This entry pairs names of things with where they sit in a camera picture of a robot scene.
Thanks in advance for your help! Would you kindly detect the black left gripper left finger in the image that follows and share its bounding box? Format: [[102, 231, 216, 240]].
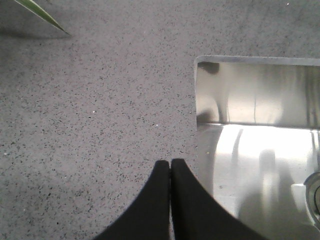
[[95, 160, 170, 240]]

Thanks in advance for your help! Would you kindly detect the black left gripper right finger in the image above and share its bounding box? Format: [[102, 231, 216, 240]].
[[171, 158, 264, 240]]

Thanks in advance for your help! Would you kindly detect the stainless steel sink basin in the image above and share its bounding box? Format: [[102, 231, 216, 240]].
[[194, 55, 320, 240]]

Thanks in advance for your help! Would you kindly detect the round steel sink drain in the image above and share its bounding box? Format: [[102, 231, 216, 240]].
[[304, 171, 320, 229]]

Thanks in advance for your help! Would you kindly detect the green striped spider plant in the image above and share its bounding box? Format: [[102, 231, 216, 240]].
[[14, 0, 69, 35]]

